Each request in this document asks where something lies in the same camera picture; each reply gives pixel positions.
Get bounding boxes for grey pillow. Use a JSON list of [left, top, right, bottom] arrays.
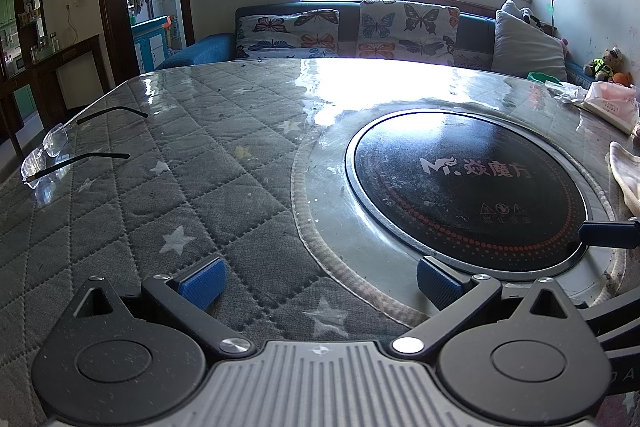
[[491, 9, 568, 82]]

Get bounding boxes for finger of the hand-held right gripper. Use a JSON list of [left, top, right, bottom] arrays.
[[575, 299, 640, 358], [577, 218, 640, 251]]

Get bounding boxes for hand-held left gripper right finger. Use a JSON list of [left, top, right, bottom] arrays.
[[390, 256, 588, 360]]

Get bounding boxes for wide butterfly print cushion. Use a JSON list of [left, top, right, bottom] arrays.
[[235, 8, 341, 60]]

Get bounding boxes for round black induction cooktop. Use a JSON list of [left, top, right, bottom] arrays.
[[345, 109, 588, 269]]

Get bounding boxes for teddy bear toy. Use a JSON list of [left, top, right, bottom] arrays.
[[584, 47, 625, 82]]

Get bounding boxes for rimless eyeglasses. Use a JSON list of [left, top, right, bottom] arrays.
[[20, 106, 150, 190]]

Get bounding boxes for blue cabinet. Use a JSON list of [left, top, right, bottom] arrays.
[[131, 16, 171, 72]]

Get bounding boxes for square butterfly print cushion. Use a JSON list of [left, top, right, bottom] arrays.
[[356, 0, 461, 66]]

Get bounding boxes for clear plastic bag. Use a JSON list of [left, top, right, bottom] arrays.
[[545, 79, 588, 105]]

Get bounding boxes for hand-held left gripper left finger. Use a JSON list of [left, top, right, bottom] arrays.
[[70, 255, 257, 360]]

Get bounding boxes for blue sofa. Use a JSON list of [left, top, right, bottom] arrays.
[[159, 0, 596, 88]]

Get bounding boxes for pink white tissue pack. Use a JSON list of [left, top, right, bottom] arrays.
[[582, 81, 640, 135]]

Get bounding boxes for cream knit sweater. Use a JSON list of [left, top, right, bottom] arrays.
[[606, 141, 640, 208]]

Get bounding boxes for black white plush toy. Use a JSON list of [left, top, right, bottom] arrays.
[[520, 7, 552, 34]]

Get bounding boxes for dark wooden shelf cabinet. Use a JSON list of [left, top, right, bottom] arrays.
[[0, 0, 116, 158]]

